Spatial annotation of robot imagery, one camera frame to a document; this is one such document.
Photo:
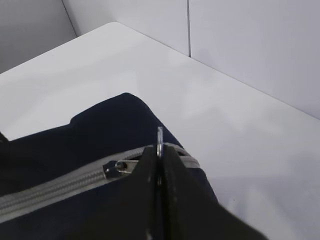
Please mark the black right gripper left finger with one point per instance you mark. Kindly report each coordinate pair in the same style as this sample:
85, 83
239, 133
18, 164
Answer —
132, 212

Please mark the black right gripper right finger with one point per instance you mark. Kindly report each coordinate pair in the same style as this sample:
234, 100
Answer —
190, 213

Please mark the navy blue lunch bag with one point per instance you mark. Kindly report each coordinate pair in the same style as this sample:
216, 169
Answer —
112, 126

